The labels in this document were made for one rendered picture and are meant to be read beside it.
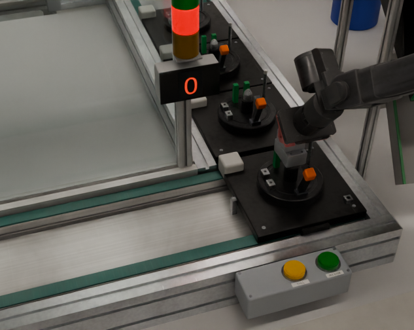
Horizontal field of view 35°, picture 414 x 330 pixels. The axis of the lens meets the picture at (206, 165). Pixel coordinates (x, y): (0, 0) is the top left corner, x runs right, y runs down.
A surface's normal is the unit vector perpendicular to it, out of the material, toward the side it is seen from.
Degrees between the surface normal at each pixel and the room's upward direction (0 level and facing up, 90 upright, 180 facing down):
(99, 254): 0
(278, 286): 0
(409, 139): 45
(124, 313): 90
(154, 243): 0
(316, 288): 90
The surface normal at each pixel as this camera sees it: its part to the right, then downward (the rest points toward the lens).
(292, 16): 0.00, -0.76
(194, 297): 0.32, 0.61
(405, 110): 0.11, -0.08
